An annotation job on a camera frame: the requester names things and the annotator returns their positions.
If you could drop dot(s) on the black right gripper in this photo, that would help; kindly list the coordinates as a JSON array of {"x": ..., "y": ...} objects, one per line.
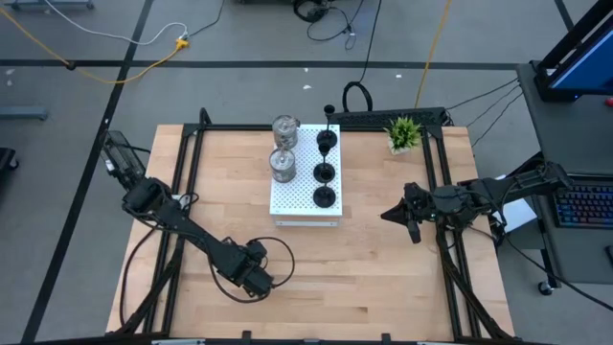
[{"x": 419, "y": 206}]

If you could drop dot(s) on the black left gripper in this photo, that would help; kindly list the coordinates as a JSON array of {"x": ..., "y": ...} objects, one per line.
[{"x": 254, "y": 280}]

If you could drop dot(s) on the black candlestick holder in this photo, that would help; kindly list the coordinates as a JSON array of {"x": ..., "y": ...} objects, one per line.
[
  {"x": 324, "y": 199},
  {"x": 324, "y": 176},
  {"x": 327, "y": 139}
]

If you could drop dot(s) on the silver cylindrical candle holder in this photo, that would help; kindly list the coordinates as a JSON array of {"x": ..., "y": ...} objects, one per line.
[
  {"x": 282, "y": 167},
  {"x": 286, "y": 134}
]

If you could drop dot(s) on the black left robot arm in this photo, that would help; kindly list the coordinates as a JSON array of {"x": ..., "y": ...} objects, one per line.
[{"x": 191, "y": 230}]

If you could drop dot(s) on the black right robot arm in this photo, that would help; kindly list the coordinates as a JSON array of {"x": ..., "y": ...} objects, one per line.
[{"x": 507, "y": 187}]

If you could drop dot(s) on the green plant in white pot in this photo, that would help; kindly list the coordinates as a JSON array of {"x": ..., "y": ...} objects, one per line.
[{"x": 404, "y": 134}]

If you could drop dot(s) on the white perforated metal shelf riser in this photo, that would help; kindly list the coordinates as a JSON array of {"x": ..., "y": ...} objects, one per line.
[{"x": 294, "y": 201}]

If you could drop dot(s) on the black perforated metal box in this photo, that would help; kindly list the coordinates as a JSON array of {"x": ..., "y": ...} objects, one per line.
[{"x": 433, "y": 116}]

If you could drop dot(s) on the white paper sheet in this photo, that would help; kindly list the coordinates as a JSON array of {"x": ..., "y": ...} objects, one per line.
[{"x": 519, "y": 218}]

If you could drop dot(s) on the black caster wheel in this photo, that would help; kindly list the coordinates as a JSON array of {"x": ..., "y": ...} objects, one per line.
[{"x": 545, "y": 288}]

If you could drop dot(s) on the black power supply box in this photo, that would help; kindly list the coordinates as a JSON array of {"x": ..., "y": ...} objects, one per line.
[{"x": 120, "y": 155}]

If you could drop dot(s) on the grey computer cart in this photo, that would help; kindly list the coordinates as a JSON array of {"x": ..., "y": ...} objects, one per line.
[{"x": 565, "y": 134}]

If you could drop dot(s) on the black backlit keyboard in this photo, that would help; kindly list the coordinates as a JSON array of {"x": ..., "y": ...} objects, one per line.
[{"x": 589, "y": 206}]

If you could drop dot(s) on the black monitor with stand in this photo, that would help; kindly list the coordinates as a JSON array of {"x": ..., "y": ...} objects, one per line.
[{"x": 589, "y": 67}]

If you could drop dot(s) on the black floor stand base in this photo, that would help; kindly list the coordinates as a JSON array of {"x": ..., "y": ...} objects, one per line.
[{"x": 7, "y": 160}]

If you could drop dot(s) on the grey metal base bar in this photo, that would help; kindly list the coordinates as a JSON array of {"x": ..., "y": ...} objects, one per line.
[
  {"x": 24, "y": 114},
  {"x": 48, "y": 5}
]

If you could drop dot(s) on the black aluminium table frame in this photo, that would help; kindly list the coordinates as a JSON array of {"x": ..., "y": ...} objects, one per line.
[{"x": 258, "y": 127}]

